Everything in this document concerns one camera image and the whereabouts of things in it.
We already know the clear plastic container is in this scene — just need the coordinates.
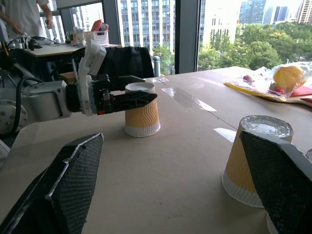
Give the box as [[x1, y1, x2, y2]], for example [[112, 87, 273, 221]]
[[73, 26, 86, 47]]

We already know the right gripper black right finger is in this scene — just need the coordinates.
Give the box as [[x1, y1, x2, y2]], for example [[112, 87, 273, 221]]
[[240, 131, 312, 234]]

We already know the short clear tape strip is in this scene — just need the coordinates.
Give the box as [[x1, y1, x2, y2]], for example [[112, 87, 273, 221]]
[[146, 76, 170, 83]]

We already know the white plastic mesh basket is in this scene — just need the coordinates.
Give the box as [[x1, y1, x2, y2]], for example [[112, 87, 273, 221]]
[[84, 30, 110, 47]]

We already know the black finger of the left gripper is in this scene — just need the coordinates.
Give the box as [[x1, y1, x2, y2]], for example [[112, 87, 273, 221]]
[[109, 75, 146, 92], [113, 92, 158, 114]]

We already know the light wooden side table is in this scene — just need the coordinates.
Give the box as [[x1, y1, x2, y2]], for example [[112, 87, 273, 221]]
[[25, 43, 122, 58]]

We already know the red flat board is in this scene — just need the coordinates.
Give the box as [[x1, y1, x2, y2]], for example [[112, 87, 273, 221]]
[[289, 85, 312, 108]]

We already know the long clear tape strip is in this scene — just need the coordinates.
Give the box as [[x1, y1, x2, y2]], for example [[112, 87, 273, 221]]
[[161, 86, 217, 113]]

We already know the clear plastic bag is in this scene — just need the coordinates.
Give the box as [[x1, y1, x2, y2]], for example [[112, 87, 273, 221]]
[[223, 61, 312, 102]]

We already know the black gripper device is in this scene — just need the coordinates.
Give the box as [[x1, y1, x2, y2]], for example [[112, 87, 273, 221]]
[[20, 33, 43, 51]]

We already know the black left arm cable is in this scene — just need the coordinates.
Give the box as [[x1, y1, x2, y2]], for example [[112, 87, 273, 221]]
[[11, 76, 44, 133]]

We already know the red snack bag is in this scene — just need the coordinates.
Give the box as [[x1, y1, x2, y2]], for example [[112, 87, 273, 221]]
[[90, 19, 110, 32]]

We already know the person in white shirt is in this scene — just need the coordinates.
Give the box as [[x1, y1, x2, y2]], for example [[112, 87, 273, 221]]
[[0, 0, 55, 41]]

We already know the white tape strip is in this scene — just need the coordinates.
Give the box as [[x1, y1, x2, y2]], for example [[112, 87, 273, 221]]
[[213, 127, 237, 143]]

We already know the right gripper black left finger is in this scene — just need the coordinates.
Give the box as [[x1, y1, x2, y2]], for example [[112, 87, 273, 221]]
[[0, 133, 104, 234]]

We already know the yellow round fruit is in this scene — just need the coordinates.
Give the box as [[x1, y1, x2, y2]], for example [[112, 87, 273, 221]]
[[273, 65, 305, 92]]

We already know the black fabric chair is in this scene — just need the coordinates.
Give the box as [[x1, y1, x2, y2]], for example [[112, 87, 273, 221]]
[[97, 45, 156, 79]]

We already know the grey metal post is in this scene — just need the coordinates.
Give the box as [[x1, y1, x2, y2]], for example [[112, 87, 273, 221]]
[[153, 56, 161, 78]]

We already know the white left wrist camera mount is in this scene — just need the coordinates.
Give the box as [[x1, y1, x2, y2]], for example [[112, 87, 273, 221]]
[[76, 39, 107, 117]]

